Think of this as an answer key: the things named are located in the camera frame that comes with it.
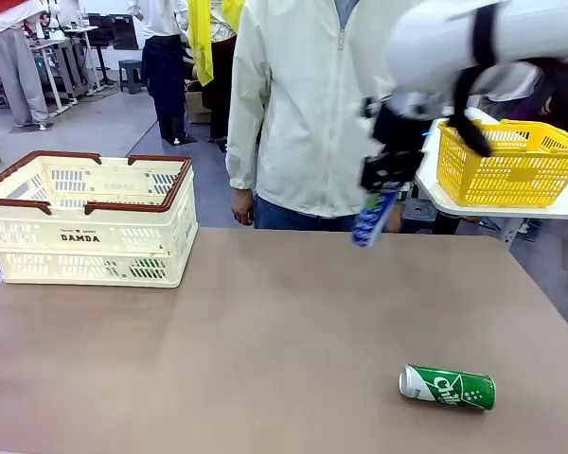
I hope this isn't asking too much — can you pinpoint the dark grey stool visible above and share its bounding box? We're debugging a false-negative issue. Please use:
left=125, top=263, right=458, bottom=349
left=117, top=59, right=146, bottom=95

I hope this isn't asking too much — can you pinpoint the cream basket with brown handles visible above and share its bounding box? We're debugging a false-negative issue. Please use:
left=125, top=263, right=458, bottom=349
left=0, top=149, right=199, bottom=288

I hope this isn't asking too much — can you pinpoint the person's left hand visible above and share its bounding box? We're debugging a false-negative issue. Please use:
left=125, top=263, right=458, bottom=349
left=384, top=203, right=403, bottom=234

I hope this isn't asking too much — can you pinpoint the person's right forearm cream sleeve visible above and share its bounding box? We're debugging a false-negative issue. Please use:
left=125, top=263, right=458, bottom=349
left=225, top=108, right=266, bottom=191

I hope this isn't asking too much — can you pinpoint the black monitor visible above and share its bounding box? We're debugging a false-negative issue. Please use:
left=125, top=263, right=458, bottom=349
left=111, top=13, right=141, bottom=51

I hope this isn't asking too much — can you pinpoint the blue Pocari Sweat can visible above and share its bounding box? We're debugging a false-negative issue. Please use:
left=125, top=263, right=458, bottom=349
left=350, top=188, right=399, bottom=249

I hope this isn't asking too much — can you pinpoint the white side table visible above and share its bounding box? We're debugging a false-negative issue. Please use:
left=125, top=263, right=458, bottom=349
left=415, top=107, right=568, bottom=219

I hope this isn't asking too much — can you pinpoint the yellow hanging cloth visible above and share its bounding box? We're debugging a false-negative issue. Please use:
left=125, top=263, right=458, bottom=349
left=187, top=0, right=215, bottom=87

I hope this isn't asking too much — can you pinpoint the person in cream jacket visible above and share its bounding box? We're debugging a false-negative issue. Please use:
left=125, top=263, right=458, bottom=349
left=225, top=0, right=411, bottom=233

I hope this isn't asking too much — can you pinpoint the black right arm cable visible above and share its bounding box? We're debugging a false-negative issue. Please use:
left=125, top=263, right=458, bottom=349
left=452, top=61, right=494, bottom=158

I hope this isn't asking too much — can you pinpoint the black office chair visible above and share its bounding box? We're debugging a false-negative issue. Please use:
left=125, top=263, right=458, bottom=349
left=87, top=13, right=118, bottom=89

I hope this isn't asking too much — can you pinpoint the small cardboard box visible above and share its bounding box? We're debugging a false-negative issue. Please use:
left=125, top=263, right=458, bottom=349
left=185, top=89, right=213, bottom=125

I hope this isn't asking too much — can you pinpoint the person in white shirt grey trousers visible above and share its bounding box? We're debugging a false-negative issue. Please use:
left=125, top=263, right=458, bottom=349
left=482, top=61, right=543, bottom=119

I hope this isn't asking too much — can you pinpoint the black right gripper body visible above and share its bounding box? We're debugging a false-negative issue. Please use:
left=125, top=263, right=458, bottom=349
left=369, top=100, right=430, bottom=158

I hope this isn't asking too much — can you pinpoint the person in dark red trousers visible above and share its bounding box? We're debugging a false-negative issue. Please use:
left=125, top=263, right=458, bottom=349
left=206, top=0, right=247, bottom=153

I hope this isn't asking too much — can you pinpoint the yellow plastic shopping basket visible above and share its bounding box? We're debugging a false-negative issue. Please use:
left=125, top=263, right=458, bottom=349
left=436, top=118, right=568, bottom=208

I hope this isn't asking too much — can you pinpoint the person's right hand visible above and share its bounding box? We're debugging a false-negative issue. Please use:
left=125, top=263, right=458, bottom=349
left=231, top=188, right=257, bottom=228

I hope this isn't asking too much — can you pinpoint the white-top workshop desk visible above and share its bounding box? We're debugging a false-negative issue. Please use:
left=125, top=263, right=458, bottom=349
left=26, top=26, right=100, bottom=114

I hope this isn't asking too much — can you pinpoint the person in white shirt dark trousers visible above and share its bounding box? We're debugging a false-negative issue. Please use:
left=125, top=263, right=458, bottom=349
left=125, top=0, right=198, bottom=146

